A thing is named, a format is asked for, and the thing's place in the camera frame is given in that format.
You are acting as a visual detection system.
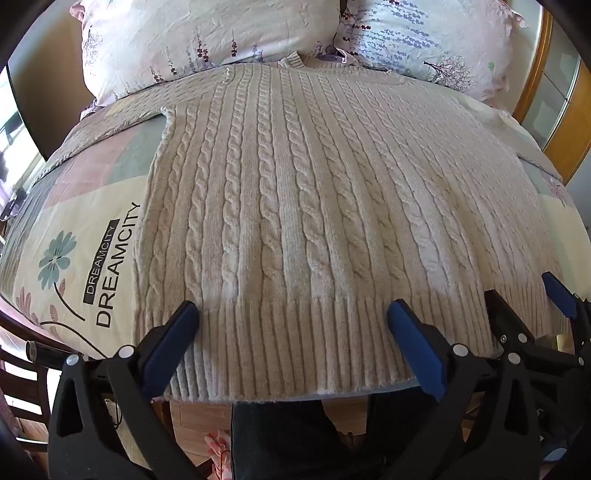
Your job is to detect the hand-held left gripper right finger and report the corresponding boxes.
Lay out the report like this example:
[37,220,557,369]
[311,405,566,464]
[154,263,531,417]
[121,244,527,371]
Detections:
[386,298,544,480]

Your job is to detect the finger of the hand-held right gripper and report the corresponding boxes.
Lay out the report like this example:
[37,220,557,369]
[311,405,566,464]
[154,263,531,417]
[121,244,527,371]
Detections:
[541,271,591,344]
[483,289,537,346]

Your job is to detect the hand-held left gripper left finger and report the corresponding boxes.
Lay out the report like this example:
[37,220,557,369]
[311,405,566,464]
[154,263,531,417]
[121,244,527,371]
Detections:
[47,300,204,480]

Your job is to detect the cream cable-knit sweater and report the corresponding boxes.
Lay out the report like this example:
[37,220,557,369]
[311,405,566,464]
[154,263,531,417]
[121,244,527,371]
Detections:
[41,52,570,403]

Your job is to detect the black metal cylinder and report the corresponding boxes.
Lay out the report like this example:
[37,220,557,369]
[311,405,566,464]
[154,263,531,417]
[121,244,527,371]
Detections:
[25,340,68,369]

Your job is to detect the floral patchwork bed sheet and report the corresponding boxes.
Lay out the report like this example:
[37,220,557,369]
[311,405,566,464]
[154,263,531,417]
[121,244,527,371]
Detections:
[0,90,591,398]

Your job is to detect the person's dark trousers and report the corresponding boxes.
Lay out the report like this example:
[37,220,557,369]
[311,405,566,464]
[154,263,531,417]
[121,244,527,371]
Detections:
[230,387,467,480]

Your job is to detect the dark wooden chair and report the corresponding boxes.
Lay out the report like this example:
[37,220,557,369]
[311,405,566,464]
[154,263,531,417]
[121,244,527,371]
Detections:
[0,310,54,446]

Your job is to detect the wooden framed glass door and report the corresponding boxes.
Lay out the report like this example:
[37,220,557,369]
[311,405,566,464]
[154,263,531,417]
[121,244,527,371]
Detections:
[512,8,591,186]

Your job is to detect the bright window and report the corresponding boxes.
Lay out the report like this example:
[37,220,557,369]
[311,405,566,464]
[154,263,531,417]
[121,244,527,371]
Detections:
[0,67,43,195]

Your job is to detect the dark brown headboard panel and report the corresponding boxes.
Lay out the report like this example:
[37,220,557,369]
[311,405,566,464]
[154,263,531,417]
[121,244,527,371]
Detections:
[6,4,95,160]

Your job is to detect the blue floral pillow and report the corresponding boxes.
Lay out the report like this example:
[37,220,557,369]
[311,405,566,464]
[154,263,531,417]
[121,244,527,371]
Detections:
[331,0,528,103]

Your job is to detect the pink floral pillow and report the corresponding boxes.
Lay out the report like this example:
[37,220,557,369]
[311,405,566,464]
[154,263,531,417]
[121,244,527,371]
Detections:
[69,0,343,110]

